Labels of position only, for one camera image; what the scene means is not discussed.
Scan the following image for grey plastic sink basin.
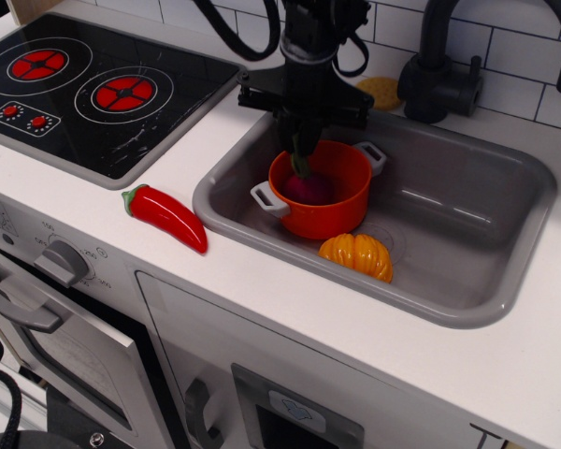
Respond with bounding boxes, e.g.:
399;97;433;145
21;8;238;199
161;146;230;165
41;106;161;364
193;111;556;328

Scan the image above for orange toy pot grey handles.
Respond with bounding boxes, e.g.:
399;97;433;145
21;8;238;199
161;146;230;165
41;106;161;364
251;140;387;239

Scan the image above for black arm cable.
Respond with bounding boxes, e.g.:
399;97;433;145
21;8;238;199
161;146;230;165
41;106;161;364
191;0;370;79

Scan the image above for black braided cable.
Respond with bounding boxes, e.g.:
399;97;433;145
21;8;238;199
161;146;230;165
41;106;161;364
0;367;23;449

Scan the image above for black toy stovetop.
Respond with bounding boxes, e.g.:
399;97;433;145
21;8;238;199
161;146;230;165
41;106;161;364
0;13;240;190

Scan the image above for orange toy pumpkin half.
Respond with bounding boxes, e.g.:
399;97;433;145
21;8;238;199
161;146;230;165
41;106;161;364
318;233;394;283

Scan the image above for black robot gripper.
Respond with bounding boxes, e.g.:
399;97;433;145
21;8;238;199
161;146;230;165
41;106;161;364
237;61;373;157

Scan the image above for yellow round cracker toy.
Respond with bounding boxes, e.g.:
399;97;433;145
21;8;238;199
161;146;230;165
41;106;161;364
355;77;402;111

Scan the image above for red toy chili pepper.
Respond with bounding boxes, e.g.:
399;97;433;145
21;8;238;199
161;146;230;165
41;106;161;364
122;184;209;254

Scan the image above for black faucet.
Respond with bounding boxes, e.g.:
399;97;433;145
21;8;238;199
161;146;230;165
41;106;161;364
397;0;561;124

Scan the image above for white cabinet door grey handle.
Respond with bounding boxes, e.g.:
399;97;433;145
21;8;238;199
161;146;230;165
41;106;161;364
136;271;405;448

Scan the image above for toy beet with green leaves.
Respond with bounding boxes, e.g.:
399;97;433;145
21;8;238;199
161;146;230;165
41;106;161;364
281;134;334;206

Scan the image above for oven door with grey handle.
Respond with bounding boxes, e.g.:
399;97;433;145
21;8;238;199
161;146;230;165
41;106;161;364
0;254;174;448

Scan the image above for grey oven knob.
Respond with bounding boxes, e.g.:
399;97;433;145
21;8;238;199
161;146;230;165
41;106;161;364
34;240;90;287

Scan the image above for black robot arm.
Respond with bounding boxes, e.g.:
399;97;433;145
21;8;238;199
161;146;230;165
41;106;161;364
237;1;373;158

